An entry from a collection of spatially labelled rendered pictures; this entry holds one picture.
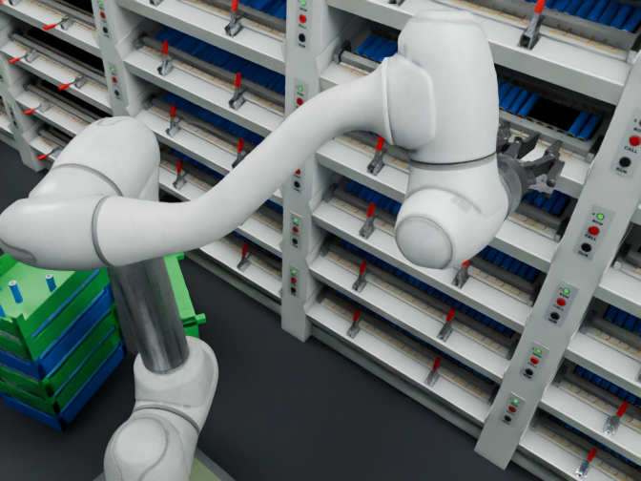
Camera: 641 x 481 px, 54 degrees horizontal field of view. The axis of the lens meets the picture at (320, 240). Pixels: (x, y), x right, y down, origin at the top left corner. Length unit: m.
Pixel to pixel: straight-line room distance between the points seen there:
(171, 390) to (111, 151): 0.57
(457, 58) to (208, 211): 0.36
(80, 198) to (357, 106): 0.42
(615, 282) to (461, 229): 0.70
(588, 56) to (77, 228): 0.86
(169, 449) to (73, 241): 0.55
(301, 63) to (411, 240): 0.81
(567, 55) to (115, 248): 0.80
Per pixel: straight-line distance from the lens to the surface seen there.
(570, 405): 1.65
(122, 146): 1.05
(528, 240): 1.39
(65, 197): 0.96
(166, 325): 1.29
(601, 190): 1.24
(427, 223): 0.71
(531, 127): 1.29
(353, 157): 1.52
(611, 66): 1.18
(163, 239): 0.87
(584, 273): 1.35
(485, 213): 0.75
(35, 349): 1.70
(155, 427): 1.34
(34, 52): 2.48
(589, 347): 1.51
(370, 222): 1.60
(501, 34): 1.22
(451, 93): 0.71
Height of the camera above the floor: 1.61
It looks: 42 degrees down
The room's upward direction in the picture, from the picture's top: 4 degrees clockwise
